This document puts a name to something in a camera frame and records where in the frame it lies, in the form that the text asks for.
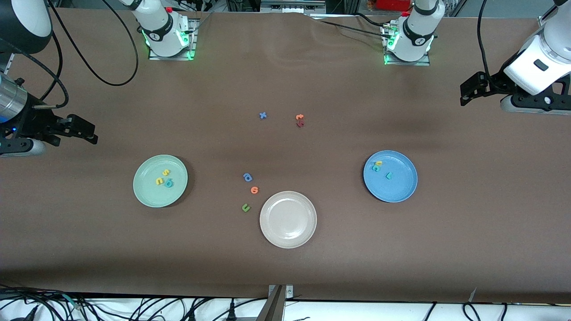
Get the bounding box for grey equipment box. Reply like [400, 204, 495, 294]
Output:
[260, 0, 326, 14]

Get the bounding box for green plate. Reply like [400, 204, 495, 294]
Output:
[133, 154, 189, 208]

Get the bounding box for beige plate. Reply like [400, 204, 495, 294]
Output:
[259, 190, 318, 249]

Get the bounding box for red box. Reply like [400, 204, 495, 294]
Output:
[375, 0, 413, 12]

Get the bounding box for blue plate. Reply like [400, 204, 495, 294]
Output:
[363, 150, 418, 203]

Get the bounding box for black table cable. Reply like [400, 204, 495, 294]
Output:
[310, 19, 393, 40]
[355, 12, 393, 30]

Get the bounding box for black floor cable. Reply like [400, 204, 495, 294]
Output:
[0, 285, 90, 321]
[462, 302, 509, 321]

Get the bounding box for brown table cover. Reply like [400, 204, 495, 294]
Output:
[0, 8, 571, 305]

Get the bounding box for metal table bracket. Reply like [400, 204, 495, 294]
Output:
[257, 284, 295, 321]

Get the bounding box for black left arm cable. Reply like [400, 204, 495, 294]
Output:
[477, 0, 493, 90]

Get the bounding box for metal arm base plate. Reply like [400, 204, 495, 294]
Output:
[148, 18, 198, 61]
[383, 22, 431, 66]

